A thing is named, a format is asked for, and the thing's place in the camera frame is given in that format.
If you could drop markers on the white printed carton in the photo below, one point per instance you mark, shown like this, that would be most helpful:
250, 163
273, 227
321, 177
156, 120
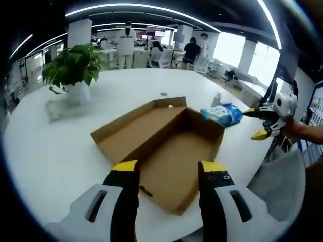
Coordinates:
216, 99

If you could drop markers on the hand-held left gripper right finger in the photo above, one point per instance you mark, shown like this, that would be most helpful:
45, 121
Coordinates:
212, 201

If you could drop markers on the grey mesh office chair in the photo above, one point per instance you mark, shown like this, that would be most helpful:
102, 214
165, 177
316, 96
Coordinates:
285, 181

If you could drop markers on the dark blue soft wipes pack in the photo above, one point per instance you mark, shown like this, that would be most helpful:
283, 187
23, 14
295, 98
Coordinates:
233, 116

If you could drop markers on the person's right hand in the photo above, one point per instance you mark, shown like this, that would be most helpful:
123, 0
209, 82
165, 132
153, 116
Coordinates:
292, 128

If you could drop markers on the black office chair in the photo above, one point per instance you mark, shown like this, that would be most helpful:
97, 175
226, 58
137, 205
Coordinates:
231, 75

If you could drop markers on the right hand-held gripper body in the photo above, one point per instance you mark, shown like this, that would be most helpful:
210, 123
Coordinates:
286, 106

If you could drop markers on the white ceiling light strip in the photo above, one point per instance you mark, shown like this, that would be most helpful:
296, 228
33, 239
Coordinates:
69, 13

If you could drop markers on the blue white display board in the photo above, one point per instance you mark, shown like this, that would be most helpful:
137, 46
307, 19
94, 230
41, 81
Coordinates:
316, 111

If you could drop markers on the white office chair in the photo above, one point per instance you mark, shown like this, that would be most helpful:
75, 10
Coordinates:
202, 65
162, 58

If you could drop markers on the brown cardboard shoe box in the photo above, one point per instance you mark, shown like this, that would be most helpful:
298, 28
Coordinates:
171, 151

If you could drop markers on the green potted plant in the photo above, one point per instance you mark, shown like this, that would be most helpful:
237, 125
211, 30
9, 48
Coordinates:
73, 63

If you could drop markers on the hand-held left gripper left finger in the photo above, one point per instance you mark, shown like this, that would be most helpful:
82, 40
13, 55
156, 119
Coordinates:
123, 201

